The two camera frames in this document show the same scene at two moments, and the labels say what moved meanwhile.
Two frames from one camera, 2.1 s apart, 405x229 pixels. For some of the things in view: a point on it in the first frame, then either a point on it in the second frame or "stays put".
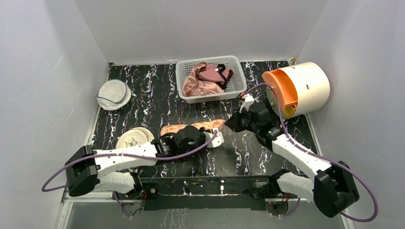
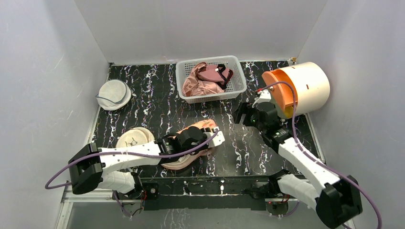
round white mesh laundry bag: [113, 95] stays put
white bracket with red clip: [248, 99] -> [265, 96]
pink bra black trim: [218, 74] stays put
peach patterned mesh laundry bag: [215, 124] -> [193, 159]
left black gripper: [202, 136] stays put
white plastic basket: [236, 86] stays put
